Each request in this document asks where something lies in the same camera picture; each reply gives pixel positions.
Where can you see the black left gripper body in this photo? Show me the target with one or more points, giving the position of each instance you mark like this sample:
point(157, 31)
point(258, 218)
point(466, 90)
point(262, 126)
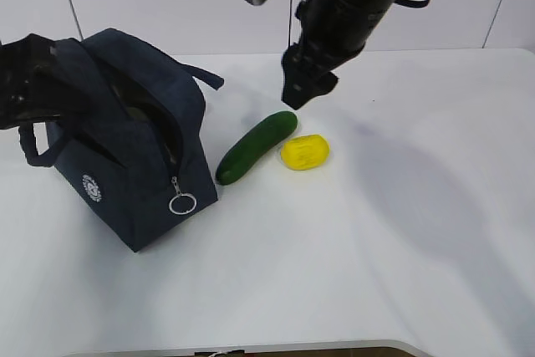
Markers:
point(26, 82)

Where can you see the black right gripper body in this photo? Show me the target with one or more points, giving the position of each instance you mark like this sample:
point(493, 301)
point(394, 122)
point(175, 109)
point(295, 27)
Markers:
point(333, 32)

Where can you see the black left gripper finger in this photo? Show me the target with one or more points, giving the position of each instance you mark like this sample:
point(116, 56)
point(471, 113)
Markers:
point(53, 99)

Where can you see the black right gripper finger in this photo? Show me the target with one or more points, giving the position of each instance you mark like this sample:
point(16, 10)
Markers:
point(325, 84)
point(298, 88)

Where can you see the green cucumber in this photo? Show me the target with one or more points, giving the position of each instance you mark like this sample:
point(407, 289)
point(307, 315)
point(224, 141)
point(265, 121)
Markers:
point(258, 141)

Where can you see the yellow lemon toy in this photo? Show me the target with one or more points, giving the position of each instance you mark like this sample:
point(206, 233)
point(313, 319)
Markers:
point(305, 152)

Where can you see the navy blue lunch bag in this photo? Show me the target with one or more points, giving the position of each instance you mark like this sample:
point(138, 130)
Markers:
point(136, 158)

